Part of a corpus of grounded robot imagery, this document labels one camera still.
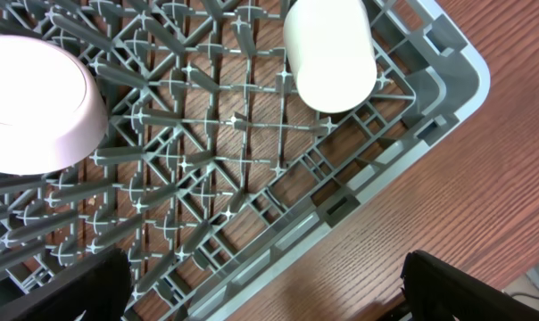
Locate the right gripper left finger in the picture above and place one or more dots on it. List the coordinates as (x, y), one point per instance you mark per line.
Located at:
(97, 288)

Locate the grey dishwasher rack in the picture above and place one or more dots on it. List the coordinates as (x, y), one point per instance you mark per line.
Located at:
(214, 176)

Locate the white paper cup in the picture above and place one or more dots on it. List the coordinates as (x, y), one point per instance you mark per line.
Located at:
(330, 52)

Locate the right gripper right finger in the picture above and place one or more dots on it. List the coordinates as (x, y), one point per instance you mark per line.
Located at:
(435, 290)

